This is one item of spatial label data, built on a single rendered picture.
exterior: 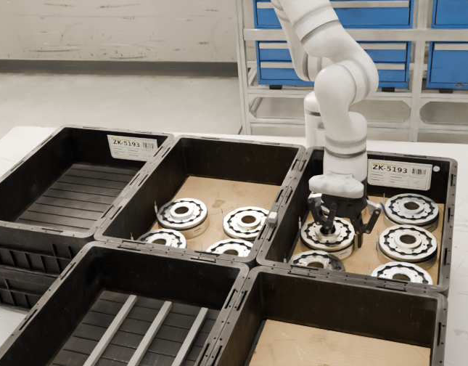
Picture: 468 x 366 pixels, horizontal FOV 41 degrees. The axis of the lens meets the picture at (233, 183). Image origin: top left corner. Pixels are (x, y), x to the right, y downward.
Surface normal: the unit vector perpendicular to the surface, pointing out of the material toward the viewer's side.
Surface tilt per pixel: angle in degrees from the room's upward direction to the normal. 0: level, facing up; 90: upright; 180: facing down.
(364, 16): 90
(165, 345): 0
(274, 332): 0
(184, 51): 90
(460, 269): 0
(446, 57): 90
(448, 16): 90
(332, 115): 105
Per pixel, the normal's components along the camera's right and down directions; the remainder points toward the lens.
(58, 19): -0.23, 0.53
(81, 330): -0.08, -0.84
